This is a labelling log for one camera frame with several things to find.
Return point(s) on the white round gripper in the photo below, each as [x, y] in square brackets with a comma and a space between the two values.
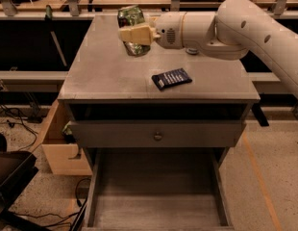
[168, 30]

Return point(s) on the crushed green soda can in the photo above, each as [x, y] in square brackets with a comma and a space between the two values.
[130, 16]

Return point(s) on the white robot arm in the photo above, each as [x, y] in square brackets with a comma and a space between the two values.
[236, 28]

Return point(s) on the tall silver blue can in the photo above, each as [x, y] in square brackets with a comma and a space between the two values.
[192, 51]

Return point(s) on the dark blue snack packet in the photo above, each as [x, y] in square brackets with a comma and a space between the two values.
[171, 79]

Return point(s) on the grey wooden cabinet table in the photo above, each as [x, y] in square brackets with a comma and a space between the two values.
[105, 84]

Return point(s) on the closed grey upper drawer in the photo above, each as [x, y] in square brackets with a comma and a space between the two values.
[156, 135]

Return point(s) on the light wooden box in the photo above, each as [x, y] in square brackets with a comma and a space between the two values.
[63, 158]

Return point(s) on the open grey lower drawer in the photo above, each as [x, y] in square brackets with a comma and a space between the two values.
[156, 190]

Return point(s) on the green handled tool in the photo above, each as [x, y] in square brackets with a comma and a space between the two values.
[49, 19]

